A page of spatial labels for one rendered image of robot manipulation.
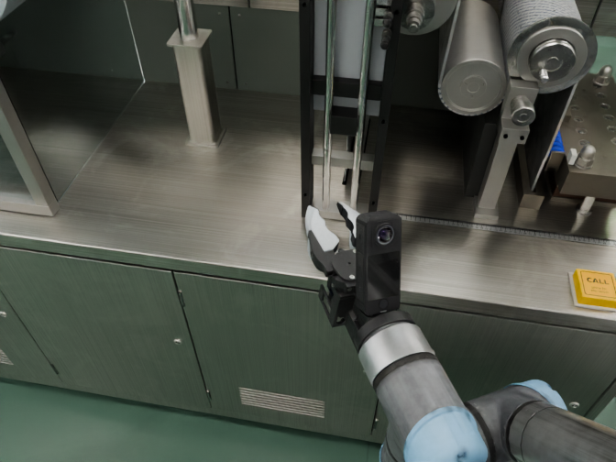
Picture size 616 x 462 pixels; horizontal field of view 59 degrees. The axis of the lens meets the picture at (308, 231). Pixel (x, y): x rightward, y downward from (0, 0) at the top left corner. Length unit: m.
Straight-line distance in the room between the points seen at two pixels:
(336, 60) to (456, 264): 0.47
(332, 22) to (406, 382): 0.58
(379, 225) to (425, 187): 0.71
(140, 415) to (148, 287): 0.77
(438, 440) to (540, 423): 0.13
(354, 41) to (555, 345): 0.74
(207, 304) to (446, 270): 0.55
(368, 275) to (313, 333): 0.71
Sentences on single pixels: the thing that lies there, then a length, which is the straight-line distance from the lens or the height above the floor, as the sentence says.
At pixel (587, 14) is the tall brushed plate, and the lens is 1.45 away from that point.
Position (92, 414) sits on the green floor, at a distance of 2.05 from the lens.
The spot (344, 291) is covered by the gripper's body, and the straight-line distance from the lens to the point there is 0.64.
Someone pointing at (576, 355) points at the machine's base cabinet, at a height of 0.73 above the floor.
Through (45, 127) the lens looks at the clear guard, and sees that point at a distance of 1.28.
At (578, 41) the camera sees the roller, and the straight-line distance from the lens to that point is 1.09.
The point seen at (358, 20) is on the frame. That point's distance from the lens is 0.94.
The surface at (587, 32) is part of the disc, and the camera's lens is 1.09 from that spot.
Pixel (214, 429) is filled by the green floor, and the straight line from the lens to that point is 1.92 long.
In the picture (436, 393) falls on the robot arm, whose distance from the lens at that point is 0.56.
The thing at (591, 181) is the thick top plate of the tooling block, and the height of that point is 1.01.
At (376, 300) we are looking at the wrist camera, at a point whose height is 1.25.
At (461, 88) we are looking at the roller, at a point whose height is 1.17.
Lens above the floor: 1.74
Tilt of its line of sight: 47 degrees down
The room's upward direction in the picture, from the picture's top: straight up
